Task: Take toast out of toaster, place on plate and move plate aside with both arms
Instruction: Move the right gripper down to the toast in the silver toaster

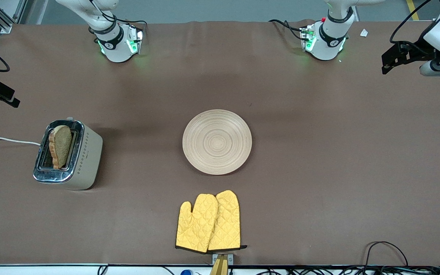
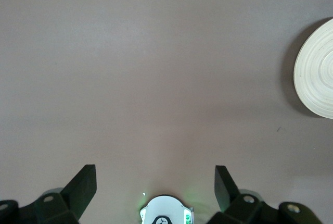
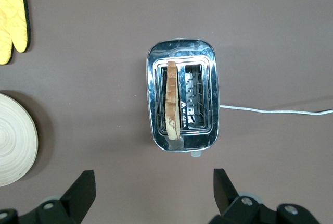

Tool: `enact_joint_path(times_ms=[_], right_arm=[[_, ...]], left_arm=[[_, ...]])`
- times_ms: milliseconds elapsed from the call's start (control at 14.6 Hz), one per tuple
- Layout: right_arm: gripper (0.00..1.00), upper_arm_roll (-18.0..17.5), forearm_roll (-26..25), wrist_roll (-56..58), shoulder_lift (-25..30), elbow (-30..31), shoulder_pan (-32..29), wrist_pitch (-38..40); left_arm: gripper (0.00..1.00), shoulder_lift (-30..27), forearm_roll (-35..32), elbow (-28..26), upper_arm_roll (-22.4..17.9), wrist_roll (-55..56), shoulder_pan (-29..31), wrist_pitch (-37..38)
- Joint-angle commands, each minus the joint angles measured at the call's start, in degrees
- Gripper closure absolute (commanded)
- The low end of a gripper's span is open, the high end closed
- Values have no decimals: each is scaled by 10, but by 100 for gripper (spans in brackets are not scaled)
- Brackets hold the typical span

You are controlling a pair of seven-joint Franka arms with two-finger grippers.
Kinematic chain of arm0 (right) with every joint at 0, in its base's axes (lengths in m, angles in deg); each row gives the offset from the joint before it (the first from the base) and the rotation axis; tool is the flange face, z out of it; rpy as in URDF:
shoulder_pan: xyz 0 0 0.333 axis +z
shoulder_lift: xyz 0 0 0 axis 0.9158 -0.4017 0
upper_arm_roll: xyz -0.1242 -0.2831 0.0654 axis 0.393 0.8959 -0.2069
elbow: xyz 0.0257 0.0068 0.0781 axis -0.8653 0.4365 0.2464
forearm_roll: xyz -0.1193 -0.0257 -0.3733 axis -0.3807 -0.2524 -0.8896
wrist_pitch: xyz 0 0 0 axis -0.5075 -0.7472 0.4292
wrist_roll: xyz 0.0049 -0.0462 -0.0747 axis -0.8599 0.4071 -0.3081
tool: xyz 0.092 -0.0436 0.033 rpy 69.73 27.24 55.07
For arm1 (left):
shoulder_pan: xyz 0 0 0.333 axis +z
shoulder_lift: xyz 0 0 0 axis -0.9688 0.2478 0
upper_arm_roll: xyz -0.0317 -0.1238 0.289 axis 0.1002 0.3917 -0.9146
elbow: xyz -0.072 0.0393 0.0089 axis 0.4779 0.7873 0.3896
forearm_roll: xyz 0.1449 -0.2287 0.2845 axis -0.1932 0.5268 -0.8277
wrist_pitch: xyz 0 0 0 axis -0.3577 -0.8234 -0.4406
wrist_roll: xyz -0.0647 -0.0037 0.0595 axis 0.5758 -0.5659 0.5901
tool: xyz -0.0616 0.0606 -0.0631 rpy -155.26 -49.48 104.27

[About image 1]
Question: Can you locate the brown bread toast slice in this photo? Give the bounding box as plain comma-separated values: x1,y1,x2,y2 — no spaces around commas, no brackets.
48,125,73,170

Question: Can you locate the round wooden plate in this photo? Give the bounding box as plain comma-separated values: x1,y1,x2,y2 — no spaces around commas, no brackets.
182,109,252,175

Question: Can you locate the chrome and beige toaster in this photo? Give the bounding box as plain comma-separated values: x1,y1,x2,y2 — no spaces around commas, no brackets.
33,116,103,191

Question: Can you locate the brown table cloth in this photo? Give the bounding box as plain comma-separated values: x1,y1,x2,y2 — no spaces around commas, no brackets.
0,19,440,267

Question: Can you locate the yellow quilted oven mitt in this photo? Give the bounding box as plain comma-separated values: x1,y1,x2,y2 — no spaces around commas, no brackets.
207,190,248,252
175,194,219,254

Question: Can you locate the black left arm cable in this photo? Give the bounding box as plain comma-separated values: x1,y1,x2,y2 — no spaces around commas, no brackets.
390,0,434,48

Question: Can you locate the white toaster power cable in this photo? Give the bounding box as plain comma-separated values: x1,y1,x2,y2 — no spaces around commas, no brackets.
0,137,42,146

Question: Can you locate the aluminium frame profile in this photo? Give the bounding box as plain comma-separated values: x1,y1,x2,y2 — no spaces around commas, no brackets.
0,0,28,34

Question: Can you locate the black arm base cable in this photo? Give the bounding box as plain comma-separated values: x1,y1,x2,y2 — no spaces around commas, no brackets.
269,19,305,41
111,15,147,30

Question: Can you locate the black looped cable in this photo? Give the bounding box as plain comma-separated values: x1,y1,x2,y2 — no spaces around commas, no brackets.
363,241,409,268

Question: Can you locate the black cable bundle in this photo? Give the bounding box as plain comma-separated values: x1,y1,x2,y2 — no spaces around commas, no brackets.
258,265,440,275

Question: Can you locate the grey metal bracket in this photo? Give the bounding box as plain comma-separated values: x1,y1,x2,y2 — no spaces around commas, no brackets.
212,254,234,265

